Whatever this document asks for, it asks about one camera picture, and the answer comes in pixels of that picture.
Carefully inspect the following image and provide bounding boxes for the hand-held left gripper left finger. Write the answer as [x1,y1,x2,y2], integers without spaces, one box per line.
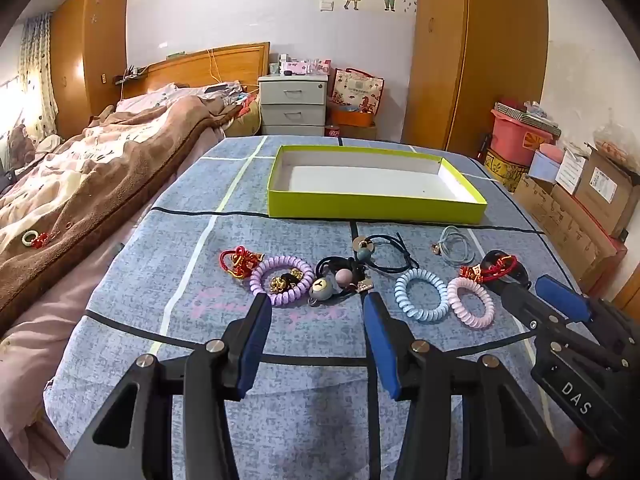
[62,291,273,480]

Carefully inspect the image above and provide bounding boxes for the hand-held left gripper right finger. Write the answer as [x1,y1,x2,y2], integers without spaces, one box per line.
[362,291,566,480]

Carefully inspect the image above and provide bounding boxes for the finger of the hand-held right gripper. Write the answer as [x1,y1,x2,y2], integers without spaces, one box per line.
[535,275,640,356]
[482,279,628,372]

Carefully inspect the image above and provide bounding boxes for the pink spiral hair tie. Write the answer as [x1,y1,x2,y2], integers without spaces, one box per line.
[446,276,495,329]

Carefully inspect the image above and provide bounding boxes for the blue spiral hair tie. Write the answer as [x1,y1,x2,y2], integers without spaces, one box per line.
[394,268,449,322]

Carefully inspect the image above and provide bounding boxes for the purple spiral hair tie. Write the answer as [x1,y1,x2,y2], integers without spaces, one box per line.
[248,255,315,307]

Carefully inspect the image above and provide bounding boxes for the black hair tie gold beads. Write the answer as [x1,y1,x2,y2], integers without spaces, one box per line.
[270,268,303,293]

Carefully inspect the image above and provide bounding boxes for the green shallow cardboard box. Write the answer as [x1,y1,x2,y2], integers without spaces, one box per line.
[266,145,488,225]

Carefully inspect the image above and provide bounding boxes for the person's right hand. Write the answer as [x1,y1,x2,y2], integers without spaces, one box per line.
[565,429,623,480]

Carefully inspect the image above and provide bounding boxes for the long cardboard box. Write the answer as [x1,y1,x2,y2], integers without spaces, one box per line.
[514,172,628,293]

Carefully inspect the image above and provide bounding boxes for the open cardboard box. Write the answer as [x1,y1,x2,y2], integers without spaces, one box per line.
[572,147,640,238]

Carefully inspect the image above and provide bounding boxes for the white box pink lid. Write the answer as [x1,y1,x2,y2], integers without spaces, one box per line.
[527,144,566,183]

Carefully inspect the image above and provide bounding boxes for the yellow patterned box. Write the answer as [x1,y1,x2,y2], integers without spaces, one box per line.
[484,147,531,192]

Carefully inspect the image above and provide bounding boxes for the blue checked cloth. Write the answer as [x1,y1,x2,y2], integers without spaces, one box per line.
[42,135,601,480]

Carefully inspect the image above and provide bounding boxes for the pink plastic bucket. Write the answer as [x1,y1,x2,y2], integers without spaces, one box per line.
[489,107,556,167]

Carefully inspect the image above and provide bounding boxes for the brown blanket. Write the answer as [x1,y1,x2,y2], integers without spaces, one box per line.
[0,82,261,331]

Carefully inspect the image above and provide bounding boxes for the yellow pillow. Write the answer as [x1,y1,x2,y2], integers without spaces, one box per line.
[225,100,263,138]

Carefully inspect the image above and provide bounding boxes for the orange box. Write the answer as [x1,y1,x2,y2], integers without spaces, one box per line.
[330,109,376,128]

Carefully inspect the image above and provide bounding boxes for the grey drawer nightstand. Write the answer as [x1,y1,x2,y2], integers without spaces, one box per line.
[257,72,328,137]

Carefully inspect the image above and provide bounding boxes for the large wooden wardrobe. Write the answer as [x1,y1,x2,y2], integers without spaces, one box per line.
[402,0,548,158]

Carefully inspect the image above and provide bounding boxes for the red patterned gift bag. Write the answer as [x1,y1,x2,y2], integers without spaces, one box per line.
[331,67,386,116]

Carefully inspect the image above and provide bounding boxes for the wooden headboard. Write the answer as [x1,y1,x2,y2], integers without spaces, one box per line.
[122,42,271,98]

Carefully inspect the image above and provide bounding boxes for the pink box on nightstand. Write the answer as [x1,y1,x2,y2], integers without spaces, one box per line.
[280,57,332,76]

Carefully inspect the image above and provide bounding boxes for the brown teddy bear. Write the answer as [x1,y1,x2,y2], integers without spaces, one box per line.
[7,125,36,161]

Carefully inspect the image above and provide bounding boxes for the narrow wooden wardrobe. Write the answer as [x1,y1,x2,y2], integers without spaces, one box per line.
[50,0,130,136]

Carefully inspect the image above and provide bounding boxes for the patterned curtain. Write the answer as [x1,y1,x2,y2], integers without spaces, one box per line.
[17,12,58,141]

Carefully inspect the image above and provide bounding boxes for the black hair tie pink ball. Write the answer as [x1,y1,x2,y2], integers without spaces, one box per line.
[332,260,376,296]

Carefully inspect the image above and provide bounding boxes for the black hair tie with beads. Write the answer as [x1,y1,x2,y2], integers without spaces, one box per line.
[307,256,356,308]

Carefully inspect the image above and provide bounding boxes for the thin grey-blue hair tie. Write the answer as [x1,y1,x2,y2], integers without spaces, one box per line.
[431,225,487,266]

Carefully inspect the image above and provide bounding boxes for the black hair tie metal disc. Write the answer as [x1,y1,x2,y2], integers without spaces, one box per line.
[350,232,421,273]

